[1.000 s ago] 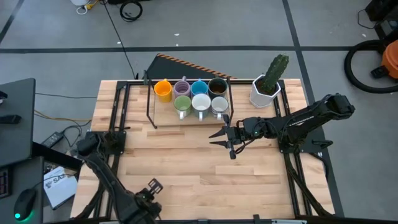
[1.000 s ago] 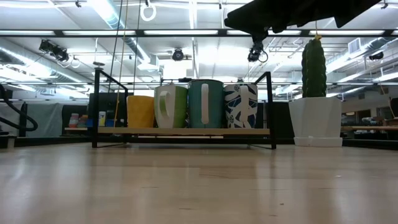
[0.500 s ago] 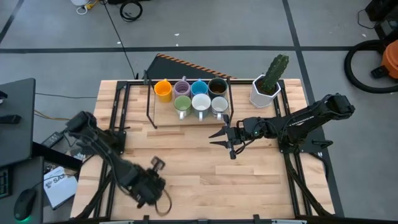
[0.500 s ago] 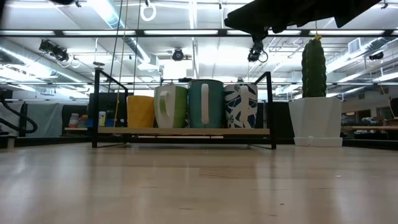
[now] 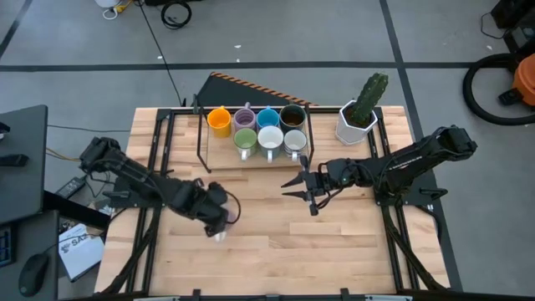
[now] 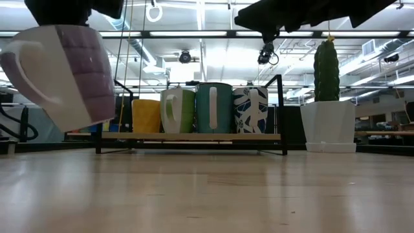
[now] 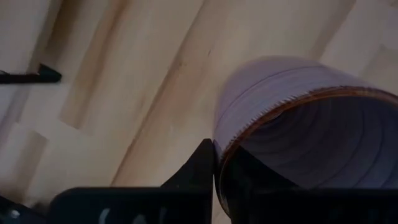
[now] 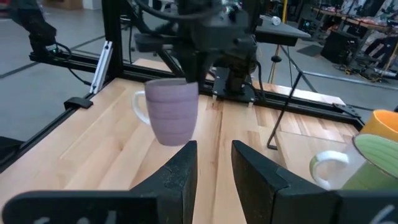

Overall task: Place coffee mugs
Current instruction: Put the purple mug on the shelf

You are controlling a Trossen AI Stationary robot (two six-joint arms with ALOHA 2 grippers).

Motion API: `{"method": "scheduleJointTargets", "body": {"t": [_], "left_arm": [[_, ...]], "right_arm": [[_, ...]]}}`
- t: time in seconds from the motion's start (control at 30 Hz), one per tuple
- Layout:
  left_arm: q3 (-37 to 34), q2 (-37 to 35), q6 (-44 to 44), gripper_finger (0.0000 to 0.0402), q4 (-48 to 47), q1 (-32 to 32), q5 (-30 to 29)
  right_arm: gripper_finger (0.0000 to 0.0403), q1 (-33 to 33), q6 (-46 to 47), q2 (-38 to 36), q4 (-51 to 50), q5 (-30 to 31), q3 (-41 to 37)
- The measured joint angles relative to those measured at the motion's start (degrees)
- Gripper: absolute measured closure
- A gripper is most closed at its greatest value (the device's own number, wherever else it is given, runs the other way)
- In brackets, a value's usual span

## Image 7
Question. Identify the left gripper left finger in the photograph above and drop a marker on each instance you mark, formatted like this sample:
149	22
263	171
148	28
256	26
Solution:
186	202

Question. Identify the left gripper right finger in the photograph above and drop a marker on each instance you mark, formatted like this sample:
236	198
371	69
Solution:
311	208

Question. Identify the lilac mug with brown rim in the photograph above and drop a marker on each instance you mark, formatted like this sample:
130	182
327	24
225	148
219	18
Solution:
280	93

